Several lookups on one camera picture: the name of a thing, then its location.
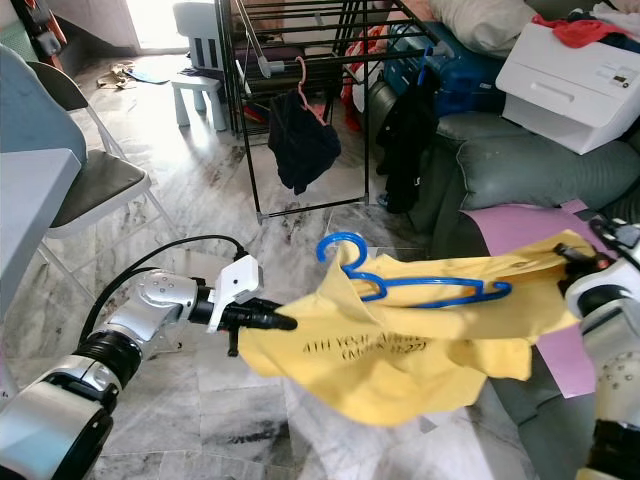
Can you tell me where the yellow garment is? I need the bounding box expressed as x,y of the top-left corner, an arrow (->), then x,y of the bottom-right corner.
238,230 -> 601,429

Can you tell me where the blue plastic hanger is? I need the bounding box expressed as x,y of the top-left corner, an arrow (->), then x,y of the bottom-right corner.
415,45 -> 436,91
315,230 -> 513,309

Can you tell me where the pink plastic hanger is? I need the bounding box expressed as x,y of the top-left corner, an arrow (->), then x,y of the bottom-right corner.
295,55 -> 329,126

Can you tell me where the pale blue folding table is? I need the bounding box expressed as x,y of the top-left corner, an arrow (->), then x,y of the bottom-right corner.
0,148 -> 86,336

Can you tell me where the pink mat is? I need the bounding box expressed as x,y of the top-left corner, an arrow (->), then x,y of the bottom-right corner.
468,200 -> 611,399

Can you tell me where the grey green sofa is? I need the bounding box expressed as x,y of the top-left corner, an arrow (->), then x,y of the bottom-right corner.
368,80 -> 640,480

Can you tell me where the grey folding chair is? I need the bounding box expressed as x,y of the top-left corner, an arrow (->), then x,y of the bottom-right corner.
50,62 -> 183,256

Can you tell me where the black metal drying rack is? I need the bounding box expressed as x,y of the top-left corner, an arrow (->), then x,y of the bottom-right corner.
215,0 -> 446,221

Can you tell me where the navy blue garment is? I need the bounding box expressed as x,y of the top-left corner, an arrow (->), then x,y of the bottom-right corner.
268,90 -> 343,196

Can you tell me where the black garment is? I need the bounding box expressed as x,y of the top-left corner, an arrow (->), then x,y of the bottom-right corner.
375,65 -> 441,216

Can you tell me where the blue hard suitcase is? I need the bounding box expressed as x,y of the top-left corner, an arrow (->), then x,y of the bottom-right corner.
380,22 -> 511,116

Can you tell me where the red cloth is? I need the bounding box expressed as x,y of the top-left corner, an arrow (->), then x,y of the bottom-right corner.
530,12 -> 631,49

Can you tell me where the beige pillow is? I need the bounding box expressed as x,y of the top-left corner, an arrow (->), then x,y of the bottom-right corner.
430,0 -> 546,56

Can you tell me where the red clothes heap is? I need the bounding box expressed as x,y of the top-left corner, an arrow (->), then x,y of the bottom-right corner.
345,25 -> 386,106

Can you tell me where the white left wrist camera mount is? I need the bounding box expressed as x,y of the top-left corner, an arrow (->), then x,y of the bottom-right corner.
210,254 -> 263,334

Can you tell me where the long black left arm cable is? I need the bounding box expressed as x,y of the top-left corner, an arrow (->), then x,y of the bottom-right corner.
82,234 -> 246,341

